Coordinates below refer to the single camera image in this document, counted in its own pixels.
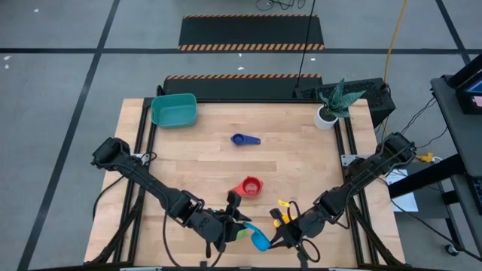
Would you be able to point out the yellow measuring cup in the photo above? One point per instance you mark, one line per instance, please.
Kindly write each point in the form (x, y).
(288, 218)

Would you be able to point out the white plant pot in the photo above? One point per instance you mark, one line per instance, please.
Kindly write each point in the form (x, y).
(322, 122)

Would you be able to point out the black laptop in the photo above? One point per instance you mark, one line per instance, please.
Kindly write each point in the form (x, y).
(463, 75)

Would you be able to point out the red measuring cup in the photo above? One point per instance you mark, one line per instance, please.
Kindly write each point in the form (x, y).
(251, 187)

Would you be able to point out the grey side desk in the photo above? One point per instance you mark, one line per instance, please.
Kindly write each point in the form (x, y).
(465, 139)

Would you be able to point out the white paper sheet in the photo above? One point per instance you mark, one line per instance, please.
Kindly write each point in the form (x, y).
(408, 201)

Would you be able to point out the black hazard-striped floor mat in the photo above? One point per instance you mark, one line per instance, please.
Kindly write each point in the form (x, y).
(241, 87)
(250, 32)

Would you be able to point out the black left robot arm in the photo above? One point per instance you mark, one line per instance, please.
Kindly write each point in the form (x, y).
(143, 177)

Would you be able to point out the green measuring cup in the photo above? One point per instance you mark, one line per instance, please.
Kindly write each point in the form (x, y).
(242, 234)

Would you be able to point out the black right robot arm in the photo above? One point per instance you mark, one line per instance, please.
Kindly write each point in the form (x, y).
(369, 169)

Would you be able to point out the yellow plug connector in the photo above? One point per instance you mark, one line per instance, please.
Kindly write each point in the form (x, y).
(425, 157)

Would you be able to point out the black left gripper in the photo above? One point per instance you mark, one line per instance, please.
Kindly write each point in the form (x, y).
(214, 229)

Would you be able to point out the light blue measuring cup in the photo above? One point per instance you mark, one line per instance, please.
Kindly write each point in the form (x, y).
(261, 241)

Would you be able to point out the small navy measuring cup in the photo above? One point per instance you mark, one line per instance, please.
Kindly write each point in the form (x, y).
(239, 139)

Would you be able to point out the teal plastic basket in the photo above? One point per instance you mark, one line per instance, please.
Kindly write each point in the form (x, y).
(174, 111)

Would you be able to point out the black computer box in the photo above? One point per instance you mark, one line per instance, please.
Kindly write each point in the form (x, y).
(373, 98)

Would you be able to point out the black table frame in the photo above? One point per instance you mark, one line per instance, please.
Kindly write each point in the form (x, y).
(244, 101)

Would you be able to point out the green snake plant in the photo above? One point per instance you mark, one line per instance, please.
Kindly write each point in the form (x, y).
(339, 101)

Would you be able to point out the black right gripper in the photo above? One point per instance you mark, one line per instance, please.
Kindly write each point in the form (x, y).
(309, 226)

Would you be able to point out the black caster wheel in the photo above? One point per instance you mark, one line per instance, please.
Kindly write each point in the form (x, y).
(450, 250)

